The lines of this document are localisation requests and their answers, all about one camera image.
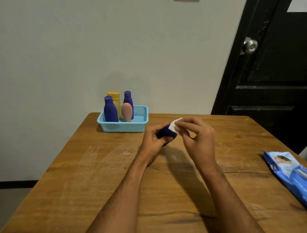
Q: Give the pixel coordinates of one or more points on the black baseboard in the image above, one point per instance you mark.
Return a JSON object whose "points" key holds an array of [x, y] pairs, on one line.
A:
{"points": [[18, 184]]}

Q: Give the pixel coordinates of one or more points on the peach pink bottle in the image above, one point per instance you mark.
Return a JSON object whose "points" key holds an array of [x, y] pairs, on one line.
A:
{"points": [[127, 112]]}

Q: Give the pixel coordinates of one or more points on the blue wet wipes pack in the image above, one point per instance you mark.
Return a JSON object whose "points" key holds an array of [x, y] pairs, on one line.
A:
{"points": [[286, 170]]}

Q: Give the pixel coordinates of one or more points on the wooden table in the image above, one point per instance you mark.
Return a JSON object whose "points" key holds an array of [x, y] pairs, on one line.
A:
{"points": [[84, 180]]}

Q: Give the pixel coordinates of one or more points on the silver door knob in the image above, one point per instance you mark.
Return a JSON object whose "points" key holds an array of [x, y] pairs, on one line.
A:
{"points": [[250, 46]]}

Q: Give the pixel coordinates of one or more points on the small blue patterned bottle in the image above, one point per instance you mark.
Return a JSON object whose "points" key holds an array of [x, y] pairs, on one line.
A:
{"points": [[128, 98]]}

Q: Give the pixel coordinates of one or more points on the blue plastic basket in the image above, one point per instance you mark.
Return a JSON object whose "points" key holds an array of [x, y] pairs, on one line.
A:
{"points": [[139, 123]]}

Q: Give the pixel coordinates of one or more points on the white paper sheet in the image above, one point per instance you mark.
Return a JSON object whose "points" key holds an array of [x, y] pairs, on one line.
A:
{"points": [[297, 5]]}

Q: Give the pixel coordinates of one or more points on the white wipe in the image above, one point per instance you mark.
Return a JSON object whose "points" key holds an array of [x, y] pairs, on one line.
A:
{"points": [[172, 126]]}

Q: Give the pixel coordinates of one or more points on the person's left forearm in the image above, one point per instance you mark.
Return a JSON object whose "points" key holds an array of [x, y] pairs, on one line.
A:
{"points": [[120, 201]]}

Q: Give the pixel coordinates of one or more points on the person's right hand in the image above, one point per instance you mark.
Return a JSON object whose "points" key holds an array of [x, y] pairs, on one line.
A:
{"points": [[201, 144]]}

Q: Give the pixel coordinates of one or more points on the yellow capped bottle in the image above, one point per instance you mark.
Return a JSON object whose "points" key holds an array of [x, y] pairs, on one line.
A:
{"points": [[115, 95]]}

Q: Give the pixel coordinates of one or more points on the person's right forearm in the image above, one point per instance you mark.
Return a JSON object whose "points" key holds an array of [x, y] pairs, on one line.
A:
{"points": [[232, 204]]}

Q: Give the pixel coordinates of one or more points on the person's left hand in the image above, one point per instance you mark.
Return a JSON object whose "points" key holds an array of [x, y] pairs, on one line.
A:
{"points": [[151, 146]]}

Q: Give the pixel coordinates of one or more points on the grey wall light switch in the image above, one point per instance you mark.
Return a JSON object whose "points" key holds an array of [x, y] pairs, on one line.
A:
{"points": [[186, 1]]}

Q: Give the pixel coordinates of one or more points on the black panel door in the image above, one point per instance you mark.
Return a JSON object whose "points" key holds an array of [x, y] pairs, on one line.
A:
{"points": [[268, 69]]}

